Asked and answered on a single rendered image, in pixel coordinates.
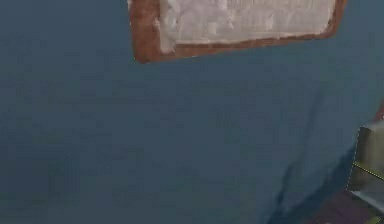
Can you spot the brown framed white picture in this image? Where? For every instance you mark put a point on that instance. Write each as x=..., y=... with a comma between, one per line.
x=240, y=20

